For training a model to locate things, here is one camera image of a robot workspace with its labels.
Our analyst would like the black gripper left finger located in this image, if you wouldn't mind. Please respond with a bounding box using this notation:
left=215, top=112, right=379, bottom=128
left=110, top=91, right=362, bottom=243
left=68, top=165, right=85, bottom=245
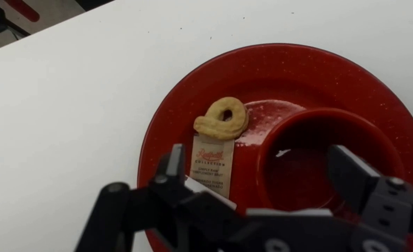
left=154, top=142, right=184, bottom=184

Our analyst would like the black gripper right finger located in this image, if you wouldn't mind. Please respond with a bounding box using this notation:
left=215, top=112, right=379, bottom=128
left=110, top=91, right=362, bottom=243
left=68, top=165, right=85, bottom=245
left=326, top=145, right=413, bottom=215

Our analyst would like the red mug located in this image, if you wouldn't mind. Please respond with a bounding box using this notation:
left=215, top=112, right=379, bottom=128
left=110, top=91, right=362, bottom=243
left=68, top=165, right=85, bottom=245
left=231, top=99, right=404, bottom=218

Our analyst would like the red round plate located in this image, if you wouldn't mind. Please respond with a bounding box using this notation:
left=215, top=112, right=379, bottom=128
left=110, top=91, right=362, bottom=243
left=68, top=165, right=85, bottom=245
left=137, top=43, right=413, bottom=252

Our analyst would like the white paper label tag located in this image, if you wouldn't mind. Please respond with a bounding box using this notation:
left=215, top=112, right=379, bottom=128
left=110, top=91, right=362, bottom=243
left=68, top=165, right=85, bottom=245
left=190, top=134, right=233, bottom=197

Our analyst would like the ring-shaped cookie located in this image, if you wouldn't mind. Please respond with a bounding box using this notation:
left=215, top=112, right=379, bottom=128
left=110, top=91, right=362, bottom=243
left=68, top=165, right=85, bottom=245
left=193, top=96, right=249, bottom=140

